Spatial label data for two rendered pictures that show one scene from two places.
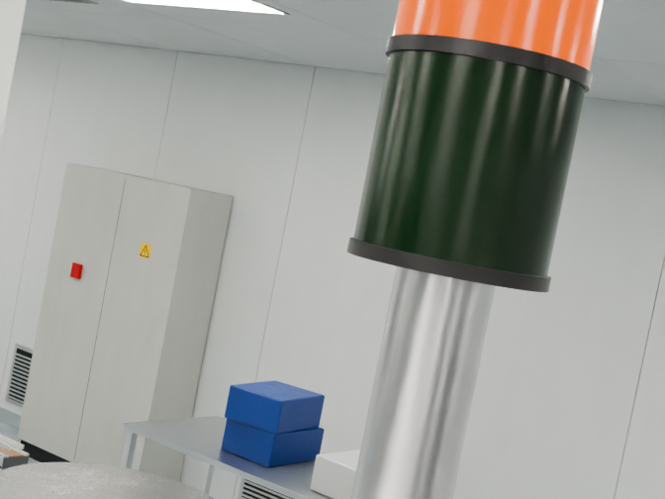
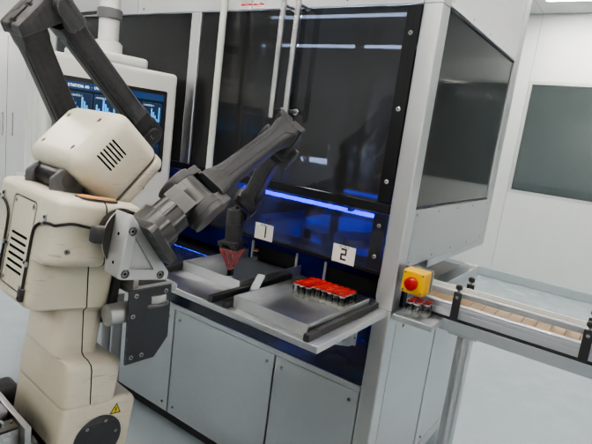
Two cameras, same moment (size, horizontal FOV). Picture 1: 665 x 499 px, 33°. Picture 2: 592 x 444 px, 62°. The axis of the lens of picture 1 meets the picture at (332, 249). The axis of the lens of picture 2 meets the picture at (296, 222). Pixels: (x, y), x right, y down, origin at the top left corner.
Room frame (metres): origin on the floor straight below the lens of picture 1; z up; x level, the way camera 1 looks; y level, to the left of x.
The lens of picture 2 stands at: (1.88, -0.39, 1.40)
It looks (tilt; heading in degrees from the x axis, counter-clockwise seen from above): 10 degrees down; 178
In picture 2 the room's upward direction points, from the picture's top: 7 degrees clockwise
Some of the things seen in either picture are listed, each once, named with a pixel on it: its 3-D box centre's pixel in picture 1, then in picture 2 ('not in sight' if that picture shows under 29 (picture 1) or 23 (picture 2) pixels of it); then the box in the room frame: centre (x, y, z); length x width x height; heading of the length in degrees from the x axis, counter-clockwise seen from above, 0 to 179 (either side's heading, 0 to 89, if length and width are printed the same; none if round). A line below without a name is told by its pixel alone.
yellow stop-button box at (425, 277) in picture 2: not in sight; (417, 280); (0.42, 0.05, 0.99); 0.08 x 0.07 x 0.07; 144
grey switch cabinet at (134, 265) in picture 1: (119, 328); not in sight; (7.51, 1.32, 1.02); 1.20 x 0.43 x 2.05; 54
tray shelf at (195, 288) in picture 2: not in sight; (268, 292); (0.33, -0.40, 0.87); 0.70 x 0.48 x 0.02; 54
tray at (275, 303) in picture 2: not in sight; (304, 302); (0.47, -0.29, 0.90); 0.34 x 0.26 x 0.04; 143
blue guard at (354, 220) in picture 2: not in sight; (174, 189); (-0.19, -0.84, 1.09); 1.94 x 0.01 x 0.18; 54
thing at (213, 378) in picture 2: not in sight; (238, 309); (-0.59, -0.55, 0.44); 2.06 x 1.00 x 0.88; 54
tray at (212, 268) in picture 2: not in sight; (244, 267); (0.17, -0.50, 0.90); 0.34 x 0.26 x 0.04; 144
